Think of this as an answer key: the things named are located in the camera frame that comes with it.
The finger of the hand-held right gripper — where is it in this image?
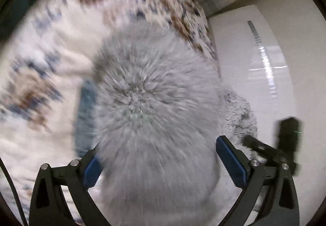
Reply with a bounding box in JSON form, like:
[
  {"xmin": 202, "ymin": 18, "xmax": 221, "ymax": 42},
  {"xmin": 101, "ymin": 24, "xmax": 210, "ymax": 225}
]
[{"xmin": 242, "ymin": 134, "xmax": 281, "ymax": 164}]

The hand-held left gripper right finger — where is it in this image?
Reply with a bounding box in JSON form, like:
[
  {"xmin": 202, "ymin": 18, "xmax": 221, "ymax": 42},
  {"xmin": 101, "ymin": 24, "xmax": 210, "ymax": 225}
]
[{"xmin": 216, "ymin": 135, "xmax": 300, "ymax": 226}]

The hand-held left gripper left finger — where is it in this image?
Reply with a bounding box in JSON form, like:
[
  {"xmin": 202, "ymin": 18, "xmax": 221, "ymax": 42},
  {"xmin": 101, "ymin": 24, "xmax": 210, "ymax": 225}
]
[{"xmin": 29, "ymin": 143, "xmax": 112, "ymax": 226}]

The grey fleece blanket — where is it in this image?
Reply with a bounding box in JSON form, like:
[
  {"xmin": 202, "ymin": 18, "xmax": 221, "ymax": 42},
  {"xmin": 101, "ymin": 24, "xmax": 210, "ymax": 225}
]
[{"xmin": 92, "ymin": 22, "xmax": 259, "ymax": 226}]

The blue cloth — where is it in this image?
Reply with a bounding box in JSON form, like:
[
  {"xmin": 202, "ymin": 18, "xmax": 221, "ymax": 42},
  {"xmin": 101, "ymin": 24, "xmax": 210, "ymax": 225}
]
[{"xmin": 74, "ymin": 79, "xmax": 100, "ymax": 157}]

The white headboard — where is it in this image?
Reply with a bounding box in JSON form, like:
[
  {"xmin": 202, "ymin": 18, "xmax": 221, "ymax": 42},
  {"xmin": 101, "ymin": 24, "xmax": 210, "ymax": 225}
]
[{"xmin": 210, "ymin": 4, "xmax": 299, "ymax": 219}]

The floral bed quilt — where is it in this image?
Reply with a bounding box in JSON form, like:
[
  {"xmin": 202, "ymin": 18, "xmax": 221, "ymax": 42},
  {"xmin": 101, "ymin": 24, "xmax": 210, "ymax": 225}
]
[{"xmin": 0, "ymin": 0, "xmax": 220, "ymax": 226}]

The black cable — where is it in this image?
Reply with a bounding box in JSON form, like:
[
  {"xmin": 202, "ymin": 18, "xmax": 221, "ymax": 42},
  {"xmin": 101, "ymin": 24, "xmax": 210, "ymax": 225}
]
[{"xmin": 0, "ymin": 157, "xmax": 28, "ymax": 226}]

